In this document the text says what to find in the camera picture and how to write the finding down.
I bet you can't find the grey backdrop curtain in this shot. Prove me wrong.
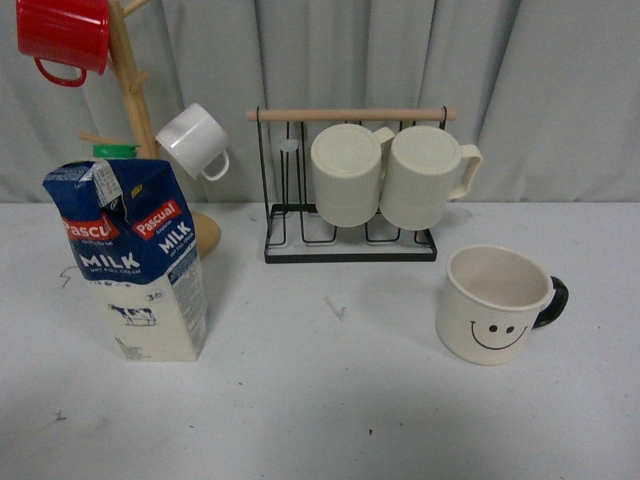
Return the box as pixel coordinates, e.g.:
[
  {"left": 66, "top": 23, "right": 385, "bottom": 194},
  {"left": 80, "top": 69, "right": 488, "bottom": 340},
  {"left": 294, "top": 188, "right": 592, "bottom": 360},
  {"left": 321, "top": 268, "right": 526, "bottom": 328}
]
[{"left": 0, "top": 0, "right": 640, "bottom": 205}]

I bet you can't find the red enamel mug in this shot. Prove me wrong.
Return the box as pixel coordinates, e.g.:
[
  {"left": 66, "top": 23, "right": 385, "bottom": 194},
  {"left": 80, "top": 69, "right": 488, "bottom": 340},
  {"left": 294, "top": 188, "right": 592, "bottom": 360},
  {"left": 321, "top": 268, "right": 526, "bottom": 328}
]
[{"left": 15, "top": 0, "right": 110, "bottom": 88}]

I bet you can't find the white hanging mug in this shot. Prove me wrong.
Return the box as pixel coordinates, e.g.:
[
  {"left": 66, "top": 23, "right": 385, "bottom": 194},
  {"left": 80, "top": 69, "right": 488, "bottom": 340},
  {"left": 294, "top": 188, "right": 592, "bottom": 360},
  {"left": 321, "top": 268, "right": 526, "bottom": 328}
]
[{"left": 155, "top": 103, "right": 230, "bottom": 182}]

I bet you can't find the left cream ribbed mug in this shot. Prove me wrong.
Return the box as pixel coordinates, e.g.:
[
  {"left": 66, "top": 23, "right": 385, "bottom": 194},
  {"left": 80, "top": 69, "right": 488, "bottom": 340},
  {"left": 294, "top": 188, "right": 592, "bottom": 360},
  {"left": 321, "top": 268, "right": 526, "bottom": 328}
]
[{"left": 311, "top": 124, "right": 395, "bottom": 228}]

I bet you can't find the blue Pascual milk carton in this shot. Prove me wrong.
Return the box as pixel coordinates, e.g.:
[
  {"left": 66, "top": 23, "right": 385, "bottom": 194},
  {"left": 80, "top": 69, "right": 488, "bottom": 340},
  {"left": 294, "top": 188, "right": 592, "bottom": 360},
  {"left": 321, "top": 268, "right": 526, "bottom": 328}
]
[{"left": 43, "top": 158, "right": 209, "bottom": 362}]

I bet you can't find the right cream ribbed mug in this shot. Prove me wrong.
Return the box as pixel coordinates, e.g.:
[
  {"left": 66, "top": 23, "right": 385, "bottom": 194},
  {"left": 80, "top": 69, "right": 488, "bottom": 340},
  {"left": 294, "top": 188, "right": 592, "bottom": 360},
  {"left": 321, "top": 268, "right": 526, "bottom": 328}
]
[{"left": 379, "top": 125, "right": 483, "bottom": 231}]

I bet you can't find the black wire cup rack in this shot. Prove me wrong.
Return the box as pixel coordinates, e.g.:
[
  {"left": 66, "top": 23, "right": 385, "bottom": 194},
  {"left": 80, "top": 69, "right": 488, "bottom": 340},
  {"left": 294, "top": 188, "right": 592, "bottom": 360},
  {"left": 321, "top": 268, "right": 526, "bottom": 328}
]
[{"left": 246, "top": 106, "right": 458, "bottom": 264}]

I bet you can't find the cream ribbed mug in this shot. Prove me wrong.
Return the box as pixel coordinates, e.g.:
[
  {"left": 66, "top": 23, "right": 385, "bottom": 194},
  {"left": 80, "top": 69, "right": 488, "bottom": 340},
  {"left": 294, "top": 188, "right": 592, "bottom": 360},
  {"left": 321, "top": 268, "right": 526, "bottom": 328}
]
[
  {"left": 311, "top": 124, "right": 395, "bottom": 228},
  {"left": 379, "top": 125, "right": 483, "bottom": 231}
]

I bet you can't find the smiley face cream mug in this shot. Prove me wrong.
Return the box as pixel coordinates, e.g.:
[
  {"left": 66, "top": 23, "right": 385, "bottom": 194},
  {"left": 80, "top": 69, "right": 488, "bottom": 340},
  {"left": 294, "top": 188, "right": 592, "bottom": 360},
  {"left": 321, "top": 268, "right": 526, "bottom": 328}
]
[{"left": 435, "top": 245, "right": 569, "bottom": 365}]

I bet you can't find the wooden mug tree stand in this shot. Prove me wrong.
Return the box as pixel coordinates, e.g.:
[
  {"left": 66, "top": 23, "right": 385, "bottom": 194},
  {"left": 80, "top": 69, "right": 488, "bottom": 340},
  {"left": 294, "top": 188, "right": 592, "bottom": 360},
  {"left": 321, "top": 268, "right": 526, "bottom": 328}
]
[{"left": 79, "top": 1, "right": 221, "bottom": 258}]

